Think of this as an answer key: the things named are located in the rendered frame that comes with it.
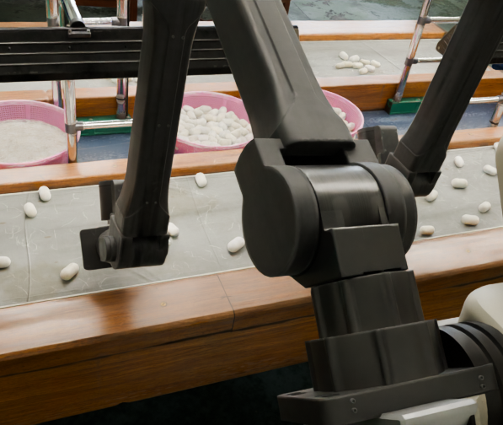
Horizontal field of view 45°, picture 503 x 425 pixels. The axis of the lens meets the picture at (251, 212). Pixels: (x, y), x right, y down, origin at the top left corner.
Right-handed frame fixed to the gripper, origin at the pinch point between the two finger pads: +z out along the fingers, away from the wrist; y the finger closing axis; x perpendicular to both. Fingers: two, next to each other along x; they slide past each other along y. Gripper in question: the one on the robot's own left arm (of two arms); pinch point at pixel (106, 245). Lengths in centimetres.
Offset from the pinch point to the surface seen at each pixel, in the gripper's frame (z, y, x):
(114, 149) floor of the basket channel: 40.2, -9.5, -21.7
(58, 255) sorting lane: 3.6, 8.0, 0.9
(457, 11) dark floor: 288, -335, -145
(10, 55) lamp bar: -12.2, 12.3, -30.2
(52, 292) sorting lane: -2.9, 9.9, 6.4
